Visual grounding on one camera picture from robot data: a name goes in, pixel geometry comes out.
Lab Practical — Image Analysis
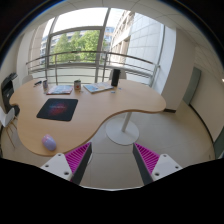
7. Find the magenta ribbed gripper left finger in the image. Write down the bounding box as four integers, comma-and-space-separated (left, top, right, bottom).
42, 142, 92, 185

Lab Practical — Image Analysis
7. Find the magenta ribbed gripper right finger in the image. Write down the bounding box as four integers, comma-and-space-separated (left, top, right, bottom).
133, 143, 182, 185

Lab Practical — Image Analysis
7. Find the lilac computer mouse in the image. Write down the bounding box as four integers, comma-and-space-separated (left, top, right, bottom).
42, 134, 56, 151

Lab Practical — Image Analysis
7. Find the black galaxy mouse pad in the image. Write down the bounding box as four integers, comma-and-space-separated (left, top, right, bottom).
36, 98, 78, 121

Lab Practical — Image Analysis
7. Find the wooden curved table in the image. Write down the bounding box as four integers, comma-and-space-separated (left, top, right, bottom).
10, 79, 166, 156

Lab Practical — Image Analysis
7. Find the colourful magazine on left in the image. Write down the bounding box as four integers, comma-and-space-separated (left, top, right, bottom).
47, 85, 73, 95

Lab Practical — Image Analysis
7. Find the white chair with wooden legs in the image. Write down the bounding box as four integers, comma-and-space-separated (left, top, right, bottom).
0, 106, 19, 149

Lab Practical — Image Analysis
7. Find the white mug with red motif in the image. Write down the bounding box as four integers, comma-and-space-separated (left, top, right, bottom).
74, 80, 81, 90

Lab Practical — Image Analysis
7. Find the open magazine on right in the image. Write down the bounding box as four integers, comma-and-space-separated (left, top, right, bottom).
84, 82, 113, 93

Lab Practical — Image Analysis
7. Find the dark small cup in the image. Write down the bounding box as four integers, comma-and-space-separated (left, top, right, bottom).
42, 80, 48, 90

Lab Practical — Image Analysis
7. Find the black cylindrical speaker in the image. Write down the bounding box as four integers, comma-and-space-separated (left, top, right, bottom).
111, 69, 120, 87

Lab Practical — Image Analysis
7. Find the metal window railing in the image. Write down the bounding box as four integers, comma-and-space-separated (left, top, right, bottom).
26, 51, 159, 86

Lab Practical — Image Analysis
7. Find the white round table pedestal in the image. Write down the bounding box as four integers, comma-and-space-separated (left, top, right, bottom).
106, 112, 139, 145

